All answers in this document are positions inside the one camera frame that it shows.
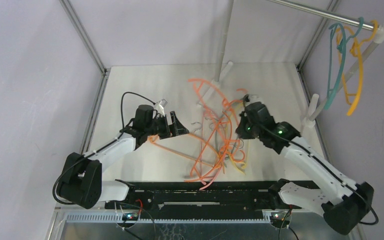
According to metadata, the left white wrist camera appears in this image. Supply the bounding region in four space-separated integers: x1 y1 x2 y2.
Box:
154 99 168 117

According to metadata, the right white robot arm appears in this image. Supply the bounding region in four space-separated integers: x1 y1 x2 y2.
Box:
235 94 379 235

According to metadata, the teal plastic hanger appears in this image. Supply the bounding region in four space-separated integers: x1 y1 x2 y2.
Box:
323 16 364 110

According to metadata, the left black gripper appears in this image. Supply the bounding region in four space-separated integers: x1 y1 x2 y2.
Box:
145 111 188 140

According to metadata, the orange plastic hanger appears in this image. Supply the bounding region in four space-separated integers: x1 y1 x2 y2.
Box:
189 78 239 179

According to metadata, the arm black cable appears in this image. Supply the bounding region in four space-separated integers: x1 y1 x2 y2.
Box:
52 91 158 206
243 96 379 226

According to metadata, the pale yellow hanger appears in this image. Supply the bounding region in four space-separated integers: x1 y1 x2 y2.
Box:
226 99 255 175

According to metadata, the yellow-orange plastic hanger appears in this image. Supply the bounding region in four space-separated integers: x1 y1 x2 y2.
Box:
333 19 380 117

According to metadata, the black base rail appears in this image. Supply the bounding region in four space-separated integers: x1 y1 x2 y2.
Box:
105 180 307 213

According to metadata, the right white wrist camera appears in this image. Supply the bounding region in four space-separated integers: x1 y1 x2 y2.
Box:
243 94 262 107

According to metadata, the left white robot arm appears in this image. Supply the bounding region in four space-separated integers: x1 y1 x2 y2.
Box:
52 104 189 209

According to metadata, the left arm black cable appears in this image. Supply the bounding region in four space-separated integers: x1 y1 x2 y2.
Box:
52 91 158 206

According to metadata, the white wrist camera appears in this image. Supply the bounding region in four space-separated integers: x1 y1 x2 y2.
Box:
243 94 262 107
154 99 168 117

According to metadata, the clothes rack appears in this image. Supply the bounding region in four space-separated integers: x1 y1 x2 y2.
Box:
198 0 384 147

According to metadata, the pink hanger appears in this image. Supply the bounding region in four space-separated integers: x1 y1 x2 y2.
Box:
197 108 225 190

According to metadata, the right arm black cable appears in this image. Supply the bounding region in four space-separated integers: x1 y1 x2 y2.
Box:
243 96 379 226

